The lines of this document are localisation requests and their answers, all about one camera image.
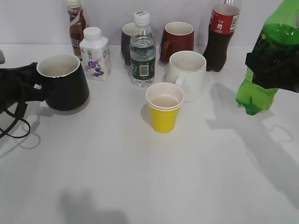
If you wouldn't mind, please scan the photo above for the brown coffee drink bottle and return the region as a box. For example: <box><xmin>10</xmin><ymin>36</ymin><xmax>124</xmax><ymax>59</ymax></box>
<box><xmin>67</xmin><ymin>0</ymin><xmax>88</xmax><ymax>61</ymax></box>

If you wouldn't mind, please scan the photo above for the black ceramic mug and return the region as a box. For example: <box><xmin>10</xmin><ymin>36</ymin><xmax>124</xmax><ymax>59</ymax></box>
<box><xmin>36</xmin><ymin>54</ymin><xmax>89</xmax><ymax>111</ymax></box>

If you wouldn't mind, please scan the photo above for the dark grey mug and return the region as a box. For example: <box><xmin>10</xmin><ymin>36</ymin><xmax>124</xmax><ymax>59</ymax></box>
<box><xmin>121</xmin><ymin>22</ymin><xmax>135</xmax><ymax>65</ymax></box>

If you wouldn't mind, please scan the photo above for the dark red mug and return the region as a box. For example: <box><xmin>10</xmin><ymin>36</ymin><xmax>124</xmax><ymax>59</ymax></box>
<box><xmin>160</xmin><ymin>21</ymin><xmax>194</xmax><ymax>63</ymax></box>

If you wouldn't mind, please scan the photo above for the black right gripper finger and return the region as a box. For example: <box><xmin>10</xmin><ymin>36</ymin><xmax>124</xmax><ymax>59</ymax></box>
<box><xmin>245</xmin><ymin>52</ymin><xmax>299</xmax><ymax>92</ymax></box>

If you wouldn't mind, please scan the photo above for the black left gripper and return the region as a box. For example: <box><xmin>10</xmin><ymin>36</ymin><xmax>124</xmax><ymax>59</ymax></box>
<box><xmin>0</xmin><ymin>62</ymin><xmax>47</xmax><ymax>113</ymax></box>

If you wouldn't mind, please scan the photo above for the yellow paper cup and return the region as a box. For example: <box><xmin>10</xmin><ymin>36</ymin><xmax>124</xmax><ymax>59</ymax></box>
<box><xmin>145</xmin><ymin>82</ymin><xmax>185</xmax><ymax>133</ymax></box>

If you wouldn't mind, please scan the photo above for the black cable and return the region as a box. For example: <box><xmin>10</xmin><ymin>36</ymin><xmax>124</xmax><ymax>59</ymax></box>
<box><xmin>0</xmin><ymin>70</ymin><xmax>31</xmax><ymax>140</ymax></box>

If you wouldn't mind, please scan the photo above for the clear water bottle green label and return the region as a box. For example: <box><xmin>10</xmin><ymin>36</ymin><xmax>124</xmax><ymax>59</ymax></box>
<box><xmin>130</xmin><ymin>11</ymin><xmax>156</xmax><ymax>88</ymax></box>

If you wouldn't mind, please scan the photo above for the green soda bottle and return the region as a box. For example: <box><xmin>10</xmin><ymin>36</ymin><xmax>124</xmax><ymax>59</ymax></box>
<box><xmin>235</xmin><ymin>0</ymin><xmax>299</xmax><ymax>115</ymax></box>

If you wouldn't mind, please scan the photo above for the white ceramic mug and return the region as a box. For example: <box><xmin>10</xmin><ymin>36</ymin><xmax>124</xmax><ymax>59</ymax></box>
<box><xmin>164</xmin><ymin>50</ymin><xmax>206</xmax><ymax>103</ymax></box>

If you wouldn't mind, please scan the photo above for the white blueberry yogurt carton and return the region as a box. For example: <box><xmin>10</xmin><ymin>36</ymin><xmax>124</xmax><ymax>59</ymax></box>
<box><xmin>79</xmin><ymin>27</ymin><xmax>112</xmax><ymax>82</ymax></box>

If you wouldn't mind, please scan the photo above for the cola bottle red label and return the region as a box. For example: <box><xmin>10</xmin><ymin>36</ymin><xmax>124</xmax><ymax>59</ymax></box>
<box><xmin>203</xmin><ymin>0</ymin><xmax>241</xmax><ymax>72</ymax></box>

